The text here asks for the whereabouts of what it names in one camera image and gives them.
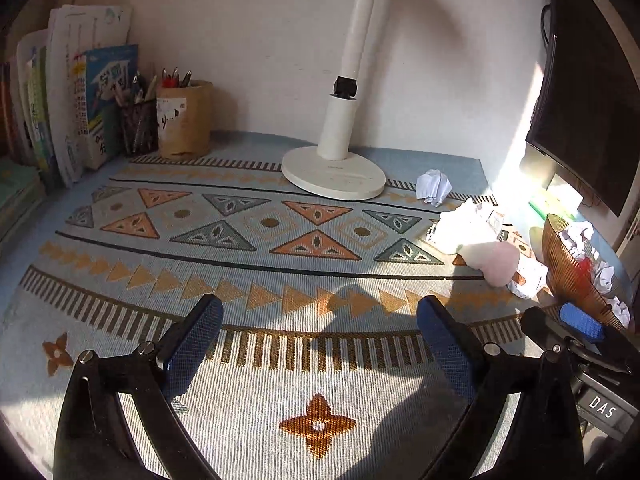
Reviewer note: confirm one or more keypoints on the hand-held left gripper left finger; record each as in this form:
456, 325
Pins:
192, 350

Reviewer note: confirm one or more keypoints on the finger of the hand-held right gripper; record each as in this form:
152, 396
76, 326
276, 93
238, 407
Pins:
580, 320
542, 325

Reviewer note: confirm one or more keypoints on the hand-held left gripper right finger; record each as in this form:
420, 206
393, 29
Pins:
445, 350

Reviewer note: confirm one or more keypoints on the small paper piece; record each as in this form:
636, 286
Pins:
619, 312

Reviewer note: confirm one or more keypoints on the amber ribbed glass plate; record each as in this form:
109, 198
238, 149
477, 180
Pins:
560, 270

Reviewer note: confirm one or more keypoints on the large crumpled white paper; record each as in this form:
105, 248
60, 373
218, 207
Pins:
527, 277

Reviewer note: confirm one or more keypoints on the red scrap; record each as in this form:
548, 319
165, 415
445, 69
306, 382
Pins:
582, 265

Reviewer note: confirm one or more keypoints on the white and pink plush toy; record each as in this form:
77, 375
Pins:
475, 245

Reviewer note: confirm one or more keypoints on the patterned woven desk mat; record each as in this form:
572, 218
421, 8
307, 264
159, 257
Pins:
250, 260

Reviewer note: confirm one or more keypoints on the crumpled lined paper sheet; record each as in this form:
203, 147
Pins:
482, 212

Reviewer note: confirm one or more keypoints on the white box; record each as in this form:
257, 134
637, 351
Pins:
550, 175

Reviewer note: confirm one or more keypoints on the small crumpled white paper ball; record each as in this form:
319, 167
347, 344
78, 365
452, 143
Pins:
432, 187

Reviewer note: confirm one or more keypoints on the black computer monitor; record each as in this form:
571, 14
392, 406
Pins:
585, 110

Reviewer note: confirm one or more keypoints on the white desk lamp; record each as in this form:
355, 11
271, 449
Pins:
335, 170

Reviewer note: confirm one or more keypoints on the brown paper pen holder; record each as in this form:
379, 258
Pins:
185, 125

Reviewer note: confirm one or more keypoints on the black mesh pen holder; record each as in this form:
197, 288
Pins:
137, 130

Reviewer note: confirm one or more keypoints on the stack of flat green books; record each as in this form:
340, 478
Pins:
20, 190

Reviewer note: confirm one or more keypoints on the blue book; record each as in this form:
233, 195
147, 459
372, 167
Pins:
105, 105

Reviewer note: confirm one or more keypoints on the bunch of pens and pencils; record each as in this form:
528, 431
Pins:
137, 90

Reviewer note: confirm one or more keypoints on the red pen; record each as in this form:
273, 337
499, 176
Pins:
167, 78

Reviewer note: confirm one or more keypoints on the green and white book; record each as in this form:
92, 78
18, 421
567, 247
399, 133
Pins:
37, 110

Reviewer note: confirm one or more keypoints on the row of upright books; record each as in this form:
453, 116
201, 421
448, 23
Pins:
67, 85

